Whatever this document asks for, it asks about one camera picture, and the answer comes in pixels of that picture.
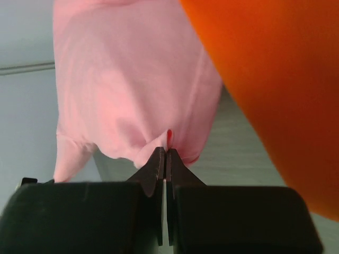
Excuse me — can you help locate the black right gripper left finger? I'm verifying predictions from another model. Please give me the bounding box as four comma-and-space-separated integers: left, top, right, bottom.
1, 147, 165, 253

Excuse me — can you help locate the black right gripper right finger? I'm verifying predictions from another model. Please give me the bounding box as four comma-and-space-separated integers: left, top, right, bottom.
166, 149, 324, 253

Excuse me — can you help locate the pink t shirt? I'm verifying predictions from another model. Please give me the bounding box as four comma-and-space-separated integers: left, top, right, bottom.
53, 1, 222, 182

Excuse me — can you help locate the orange folded t shirt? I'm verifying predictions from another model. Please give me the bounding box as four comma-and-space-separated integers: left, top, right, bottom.
182, 1, 338, 220

